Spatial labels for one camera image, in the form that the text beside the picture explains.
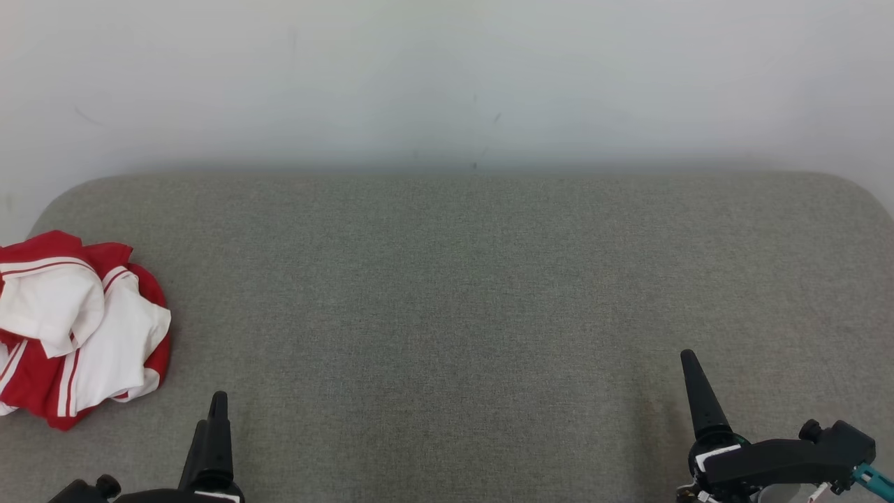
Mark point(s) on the grey fabric sofa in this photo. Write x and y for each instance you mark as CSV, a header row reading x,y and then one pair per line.
x,y
447,314

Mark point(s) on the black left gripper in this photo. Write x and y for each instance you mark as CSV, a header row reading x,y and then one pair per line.
x,y
181,496

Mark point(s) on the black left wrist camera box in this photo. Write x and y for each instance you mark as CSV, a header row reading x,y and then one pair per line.
x,y
87,490

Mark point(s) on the red white Bulls jersey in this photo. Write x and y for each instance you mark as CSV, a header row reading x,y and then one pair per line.
x,y
112,335

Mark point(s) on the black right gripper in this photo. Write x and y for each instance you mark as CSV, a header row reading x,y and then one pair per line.
x,y
712,450

